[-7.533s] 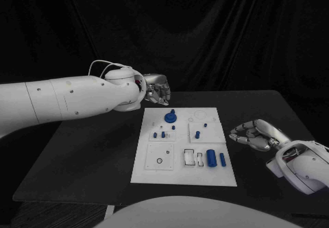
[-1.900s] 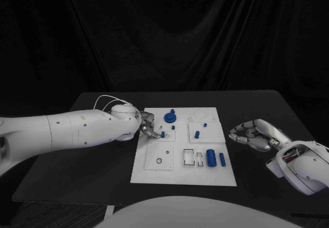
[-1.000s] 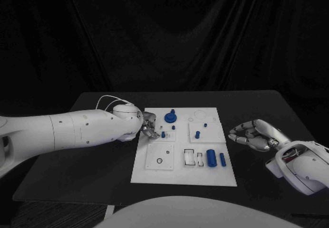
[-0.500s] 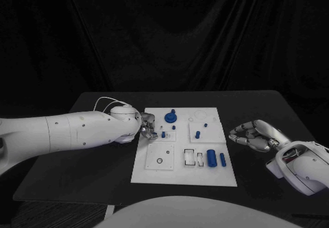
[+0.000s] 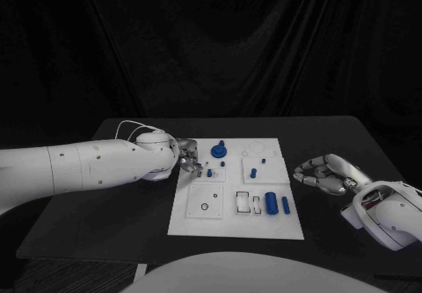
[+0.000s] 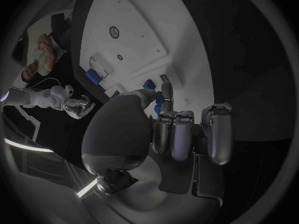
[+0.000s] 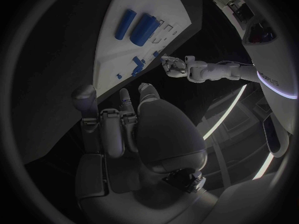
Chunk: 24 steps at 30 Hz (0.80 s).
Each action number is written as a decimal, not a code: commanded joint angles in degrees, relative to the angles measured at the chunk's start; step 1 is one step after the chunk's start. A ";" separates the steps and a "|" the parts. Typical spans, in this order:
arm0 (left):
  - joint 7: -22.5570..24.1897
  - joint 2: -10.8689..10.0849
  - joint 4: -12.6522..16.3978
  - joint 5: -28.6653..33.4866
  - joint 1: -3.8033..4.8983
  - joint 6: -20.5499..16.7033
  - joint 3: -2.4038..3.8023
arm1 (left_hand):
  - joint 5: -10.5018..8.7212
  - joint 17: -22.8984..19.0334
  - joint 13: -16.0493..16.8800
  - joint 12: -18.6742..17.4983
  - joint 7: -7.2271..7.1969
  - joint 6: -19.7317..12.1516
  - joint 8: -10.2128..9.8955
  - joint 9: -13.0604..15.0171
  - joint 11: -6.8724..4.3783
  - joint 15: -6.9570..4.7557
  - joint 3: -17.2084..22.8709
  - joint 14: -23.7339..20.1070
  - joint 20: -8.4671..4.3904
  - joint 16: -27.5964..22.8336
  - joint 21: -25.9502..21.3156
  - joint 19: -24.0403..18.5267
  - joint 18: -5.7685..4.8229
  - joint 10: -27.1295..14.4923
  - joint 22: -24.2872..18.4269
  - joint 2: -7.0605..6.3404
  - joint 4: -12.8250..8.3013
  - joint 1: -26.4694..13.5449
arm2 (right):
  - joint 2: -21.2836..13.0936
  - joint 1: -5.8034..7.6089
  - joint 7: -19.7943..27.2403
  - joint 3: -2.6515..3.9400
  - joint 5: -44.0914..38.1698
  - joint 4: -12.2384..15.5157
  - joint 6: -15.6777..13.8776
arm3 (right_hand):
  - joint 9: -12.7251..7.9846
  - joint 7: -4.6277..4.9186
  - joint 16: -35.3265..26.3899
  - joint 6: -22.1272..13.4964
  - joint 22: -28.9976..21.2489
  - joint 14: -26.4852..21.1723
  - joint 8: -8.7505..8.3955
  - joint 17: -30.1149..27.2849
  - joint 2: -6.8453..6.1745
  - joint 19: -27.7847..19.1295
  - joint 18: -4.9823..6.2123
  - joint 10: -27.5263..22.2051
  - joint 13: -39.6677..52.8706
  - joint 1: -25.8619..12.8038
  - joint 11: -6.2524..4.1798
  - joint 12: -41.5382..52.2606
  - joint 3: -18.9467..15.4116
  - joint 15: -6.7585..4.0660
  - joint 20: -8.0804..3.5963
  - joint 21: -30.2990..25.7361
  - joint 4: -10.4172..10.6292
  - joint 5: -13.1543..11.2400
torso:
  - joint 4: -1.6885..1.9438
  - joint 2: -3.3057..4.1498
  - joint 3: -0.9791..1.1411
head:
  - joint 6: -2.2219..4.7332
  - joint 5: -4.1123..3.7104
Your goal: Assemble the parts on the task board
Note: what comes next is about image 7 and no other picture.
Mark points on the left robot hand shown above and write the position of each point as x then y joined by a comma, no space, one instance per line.
174,66

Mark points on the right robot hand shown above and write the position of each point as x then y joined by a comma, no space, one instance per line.
168,134

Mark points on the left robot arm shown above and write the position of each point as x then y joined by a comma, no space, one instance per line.
217,70

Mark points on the white task board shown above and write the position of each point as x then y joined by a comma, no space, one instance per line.
130,1

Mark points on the blue block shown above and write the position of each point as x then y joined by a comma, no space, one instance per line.
156,54

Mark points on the small blue plug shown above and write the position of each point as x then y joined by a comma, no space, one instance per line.
143,61

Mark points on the thick long blue cylinder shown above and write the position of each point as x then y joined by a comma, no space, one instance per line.
143,30

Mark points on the small blue peg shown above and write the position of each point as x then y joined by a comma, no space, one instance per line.
119,76

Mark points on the slim long blue cylinder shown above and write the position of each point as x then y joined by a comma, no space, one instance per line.
125,24

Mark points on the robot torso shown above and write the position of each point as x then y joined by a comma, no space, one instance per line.
273,59

